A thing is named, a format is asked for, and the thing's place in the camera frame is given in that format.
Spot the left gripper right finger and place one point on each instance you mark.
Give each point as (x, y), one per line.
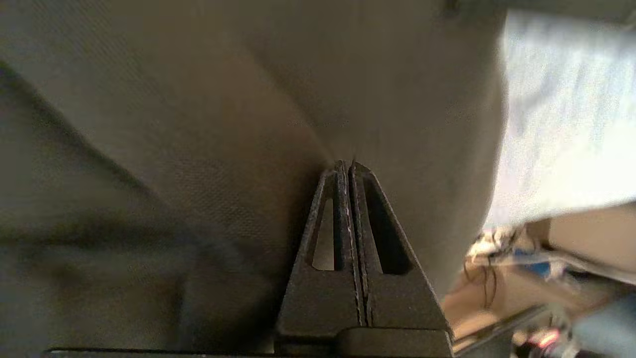
(402, 298)

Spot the black zip hoodie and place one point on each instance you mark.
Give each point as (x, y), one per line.
(174, 149)

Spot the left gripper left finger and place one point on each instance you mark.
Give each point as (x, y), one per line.
(323, 298)

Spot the blue bed sheet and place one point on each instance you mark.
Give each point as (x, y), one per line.
(561, 124)

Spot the brown bed base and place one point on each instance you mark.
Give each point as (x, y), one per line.
(591, 238)

